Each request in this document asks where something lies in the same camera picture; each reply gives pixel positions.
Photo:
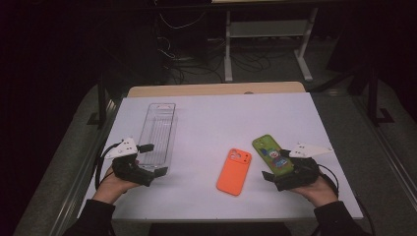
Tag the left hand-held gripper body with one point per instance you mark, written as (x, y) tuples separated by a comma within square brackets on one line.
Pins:
[(131, 168)]

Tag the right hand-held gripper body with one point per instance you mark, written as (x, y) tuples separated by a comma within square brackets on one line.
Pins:
[(301, 173)]

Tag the green phone case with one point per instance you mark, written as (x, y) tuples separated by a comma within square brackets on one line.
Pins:
[(270, 154)]

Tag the clear plastic rack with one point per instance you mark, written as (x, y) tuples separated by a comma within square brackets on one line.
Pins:
[(160, 131)]

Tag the orange phone case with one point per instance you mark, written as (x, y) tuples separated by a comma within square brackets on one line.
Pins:
[(233, 173)]

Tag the person's right hand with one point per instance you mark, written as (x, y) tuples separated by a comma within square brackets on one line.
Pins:
[(319, 193)]

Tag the person's left hand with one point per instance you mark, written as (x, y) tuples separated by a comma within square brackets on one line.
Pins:
[(111, 188)]

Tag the black metal stand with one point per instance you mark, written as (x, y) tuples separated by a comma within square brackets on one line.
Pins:
[(101, 101), (373, 95)]

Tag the white board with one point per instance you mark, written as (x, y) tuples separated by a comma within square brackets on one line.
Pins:
[(213, 124)]

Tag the wooden table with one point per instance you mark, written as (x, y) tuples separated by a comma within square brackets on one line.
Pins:
[(213, 89)]

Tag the metal rail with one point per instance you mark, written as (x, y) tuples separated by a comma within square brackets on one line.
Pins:
[(390, 150), (82, 183)]

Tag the white desk frame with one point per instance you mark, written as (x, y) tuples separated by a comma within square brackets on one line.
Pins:
[(267, 29)]

